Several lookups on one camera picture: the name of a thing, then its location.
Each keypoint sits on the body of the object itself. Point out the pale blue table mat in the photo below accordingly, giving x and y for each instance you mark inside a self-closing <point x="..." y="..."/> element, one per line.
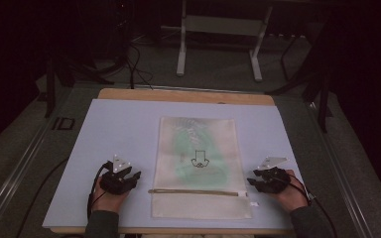
<point x="119" y="132"/>

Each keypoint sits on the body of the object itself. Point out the metal floor rail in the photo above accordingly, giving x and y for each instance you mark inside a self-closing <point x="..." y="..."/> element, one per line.
<point x="344" y="185"/>
<point x="11" y="180"/>

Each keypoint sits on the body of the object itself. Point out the green cloth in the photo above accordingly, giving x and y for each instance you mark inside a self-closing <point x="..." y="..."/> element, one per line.
<point x="208" y="165"/>

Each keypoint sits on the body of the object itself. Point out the white metal stand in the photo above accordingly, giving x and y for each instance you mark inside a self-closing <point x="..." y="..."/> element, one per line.
<point x="223" y="25"/>

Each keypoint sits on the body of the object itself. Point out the person's right hand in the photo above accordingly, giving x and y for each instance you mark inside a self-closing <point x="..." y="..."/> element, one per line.
<point x="292" y="196"/>

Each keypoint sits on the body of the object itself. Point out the translucent white zipper bag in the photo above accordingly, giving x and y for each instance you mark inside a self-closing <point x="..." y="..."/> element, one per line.
<point x="198" y="208"/>

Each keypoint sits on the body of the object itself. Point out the small white label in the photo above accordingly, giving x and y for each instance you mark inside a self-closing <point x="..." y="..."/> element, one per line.
<point x="254" y="204"/>

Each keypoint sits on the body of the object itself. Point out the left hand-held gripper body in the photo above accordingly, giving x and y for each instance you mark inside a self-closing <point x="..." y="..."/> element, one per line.
<point x="114" y="183"/>

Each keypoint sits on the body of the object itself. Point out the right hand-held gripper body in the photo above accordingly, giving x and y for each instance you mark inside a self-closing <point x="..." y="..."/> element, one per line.
<point x="274" y="181"/>

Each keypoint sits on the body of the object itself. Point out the person's left hand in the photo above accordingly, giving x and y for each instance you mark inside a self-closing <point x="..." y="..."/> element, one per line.
<point x="109" y="201"/>

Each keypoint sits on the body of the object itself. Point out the black metal stand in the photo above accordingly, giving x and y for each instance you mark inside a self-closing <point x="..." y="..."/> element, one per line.
<point x="324" y="99"/>
<point x="50" y="86"/>

